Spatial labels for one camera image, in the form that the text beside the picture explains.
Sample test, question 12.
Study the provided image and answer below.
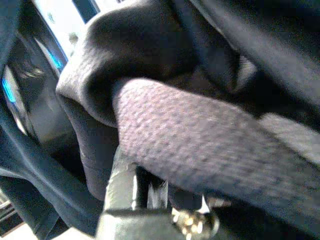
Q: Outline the washing machine door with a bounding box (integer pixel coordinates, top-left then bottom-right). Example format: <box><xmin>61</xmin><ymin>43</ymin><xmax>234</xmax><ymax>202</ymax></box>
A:
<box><xmin>0</xmin><ymin>0</ymin><xmax>101</xmax><ymax>148</ymax></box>

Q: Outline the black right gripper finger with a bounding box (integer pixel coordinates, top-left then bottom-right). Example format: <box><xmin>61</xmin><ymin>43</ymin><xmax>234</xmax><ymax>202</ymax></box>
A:
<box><xmin>95</xmin><ymin>146</ymin><xmax>187</xmax><ymax>240</ymax></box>

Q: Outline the dark purple mesh textured garment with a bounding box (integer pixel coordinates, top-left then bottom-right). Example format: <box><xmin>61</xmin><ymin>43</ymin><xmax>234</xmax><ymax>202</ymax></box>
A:
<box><xmin>55</xmin><ymin>0</ymin><xmax>320</xmax><ymax>240</ymax></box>

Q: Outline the dark navy smooth garment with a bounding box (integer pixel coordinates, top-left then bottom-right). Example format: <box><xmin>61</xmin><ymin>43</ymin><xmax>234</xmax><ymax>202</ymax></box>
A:
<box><xmin>0</xmin><ymin>0</ymin><xmax>106</xmax><ymax>240</ymax></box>

